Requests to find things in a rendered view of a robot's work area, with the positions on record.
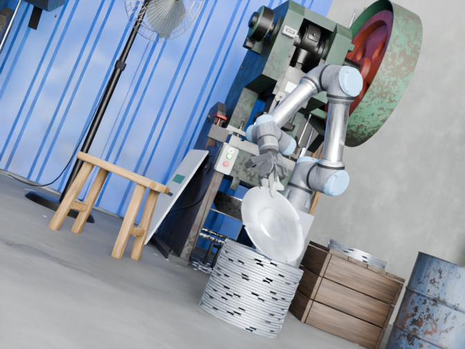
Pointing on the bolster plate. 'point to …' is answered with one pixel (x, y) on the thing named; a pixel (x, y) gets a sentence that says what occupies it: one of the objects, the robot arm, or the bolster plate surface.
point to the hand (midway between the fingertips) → (270, 194)
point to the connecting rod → (302, 55)
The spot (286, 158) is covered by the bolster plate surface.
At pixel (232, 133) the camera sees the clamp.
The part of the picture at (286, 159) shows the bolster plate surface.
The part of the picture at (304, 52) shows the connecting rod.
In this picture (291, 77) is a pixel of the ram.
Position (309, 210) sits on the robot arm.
